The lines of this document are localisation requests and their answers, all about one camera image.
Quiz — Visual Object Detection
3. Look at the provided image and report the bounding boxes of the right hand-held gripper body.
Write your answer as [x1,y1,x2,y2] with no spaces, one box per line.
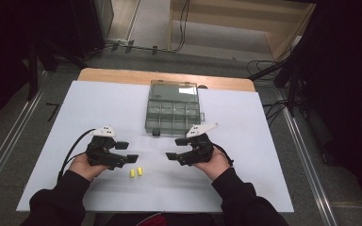
[176,122,220,167]

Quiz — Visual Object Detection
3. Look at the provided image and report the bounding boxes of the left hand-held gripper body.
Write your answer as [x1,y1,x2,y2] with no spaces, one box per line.
[85,125,128,170]

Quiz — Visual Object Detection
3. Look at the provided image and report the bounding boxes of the clear plastic compartment box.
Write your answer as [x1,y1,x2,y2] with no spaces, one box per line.
[144,79,206,137]

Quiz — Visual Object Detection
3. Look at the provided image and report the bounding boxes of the person's right hand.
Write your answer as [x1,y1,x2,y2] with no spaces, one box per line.
[192,145,232,182]

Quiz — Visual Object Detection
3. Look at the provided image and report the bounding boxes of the person's left hand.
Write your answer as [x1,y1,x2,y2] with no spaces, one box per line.
[69,153,111,183]

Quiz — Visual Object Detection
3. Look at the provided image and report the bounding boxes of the white table sheet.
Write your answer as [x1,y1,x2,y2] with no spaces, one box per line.
[16,80,295,214]

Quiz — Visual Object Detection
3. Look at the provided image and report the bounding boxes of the person's black clothing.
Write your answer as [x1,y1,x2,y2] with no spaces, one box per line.
[92,212,222,226]

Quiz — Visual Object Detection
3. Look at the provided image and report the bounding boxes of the red object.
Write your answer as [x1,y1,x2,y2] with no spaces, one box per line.
[136,212,168,226]

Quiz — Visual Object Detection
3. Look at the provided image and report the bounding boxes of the black metal stand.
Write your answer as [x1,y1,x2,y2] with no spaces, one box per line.
[26,40,89,102]
[248,46,305,118]

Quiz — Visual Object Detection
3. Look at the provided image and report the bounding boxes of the dark cabinet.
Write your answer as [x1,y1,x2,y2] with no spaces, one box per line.
[70,0,115,59]

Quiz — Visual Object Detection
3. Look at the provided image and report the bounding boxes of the wooden shelf unit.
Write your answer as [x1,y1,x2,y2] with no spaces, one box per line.
[169,0,317,62]

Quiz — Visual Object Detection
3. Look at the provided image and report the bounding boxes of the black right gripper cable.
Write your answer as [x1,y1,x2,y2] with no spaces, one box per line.
[213,143,235,167]

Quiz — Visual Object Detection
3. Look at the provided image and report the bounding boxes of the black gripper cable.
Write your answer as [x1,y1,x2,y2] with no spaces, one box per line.
[58,128,97,182]
[213,143,235,167]

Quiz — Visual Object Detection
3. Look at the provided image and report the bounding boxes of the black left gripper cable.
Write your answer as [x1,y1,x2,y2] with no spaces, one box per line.
[58,128,97,182]

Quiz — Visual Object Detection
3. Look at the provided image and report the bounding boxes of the black floor cables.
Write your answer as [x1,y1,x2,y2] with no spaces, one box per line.
[246,58,298,128]

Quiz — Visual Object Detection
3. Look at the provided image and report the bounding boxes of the metal floor rail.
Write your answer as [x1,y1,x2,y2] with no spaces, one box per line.
[0,70,48,205]
[276,89,338,226]

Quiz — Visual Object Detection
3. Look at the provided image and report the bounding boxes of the black hanging cable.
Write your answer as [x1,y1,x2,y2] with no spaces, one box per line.
[172,0,191,54]

